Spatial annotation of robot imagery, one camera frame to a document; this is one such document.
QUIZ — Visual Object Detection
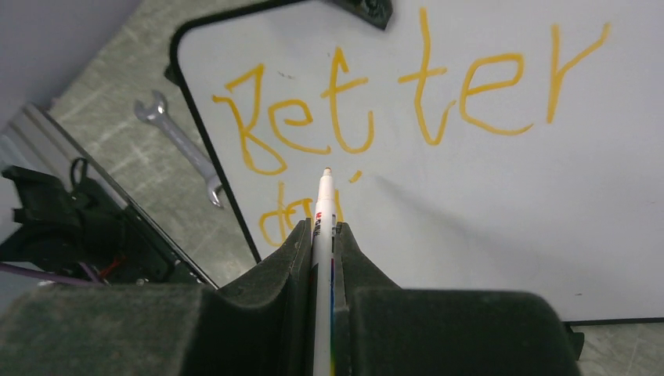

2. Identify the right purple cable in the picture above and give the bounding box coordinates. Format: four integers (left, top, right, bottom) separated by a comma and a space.
0, 262, 105, 289

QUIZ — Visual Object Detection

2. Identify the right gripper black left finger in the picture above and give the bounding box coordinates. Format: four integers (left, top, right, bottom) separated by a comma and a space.
1, 220, 311, 375

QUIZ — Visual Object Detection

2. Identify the white whiteboard black frame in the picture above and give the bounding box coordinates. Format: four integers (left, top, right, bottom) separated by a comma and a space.
170, 1, 663, 324

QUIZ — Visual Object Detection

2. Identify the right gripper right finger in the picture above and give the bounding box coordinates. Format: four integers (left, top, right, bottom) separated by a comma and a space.
333, 222, 579, 375

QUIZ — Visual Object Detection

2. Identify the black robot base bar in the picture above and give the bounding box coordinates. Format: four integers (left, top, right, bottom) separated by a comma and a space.
1, 157, 213, 286

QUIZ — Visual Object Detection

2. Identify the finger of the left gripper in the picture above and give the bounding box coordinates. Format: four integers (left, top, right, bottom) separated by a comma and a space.
330, 0, 393, 31

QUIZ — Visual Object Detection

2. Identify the silver open-end wrench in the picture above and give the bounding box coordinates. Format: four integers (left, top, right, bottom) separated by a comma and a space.
133, 89, 224, 208

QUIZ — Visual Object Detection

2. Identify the white marker pen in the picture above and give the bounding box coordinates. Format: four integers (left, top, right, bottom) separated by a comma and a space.
312, 168, 336, 375

